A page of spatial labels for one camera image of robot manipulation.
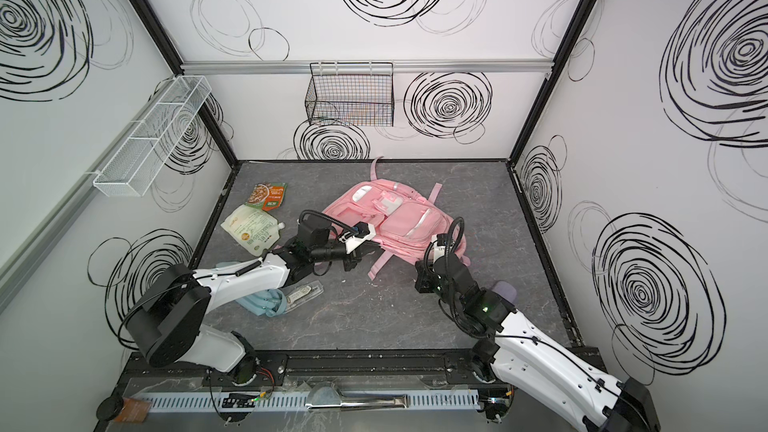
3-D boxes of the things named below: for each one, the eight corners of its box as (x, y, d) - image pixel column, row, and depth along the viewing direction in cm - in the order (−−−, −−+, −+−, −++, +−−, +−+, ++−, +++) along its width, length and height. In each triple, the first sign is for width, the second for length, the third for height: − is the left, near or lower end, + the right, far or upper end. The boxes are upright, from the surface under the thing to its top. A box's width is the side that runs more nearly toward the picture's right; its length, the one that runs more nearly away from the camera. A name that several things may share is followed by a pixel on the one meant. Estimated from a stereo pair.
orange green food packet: (247, 210, 107) (244, 206, 105) (256, 186, 115) (253, 182, 113) (280, 210, 107) (278, 206, 105) (287, 186, 115) (286, 182, 113)
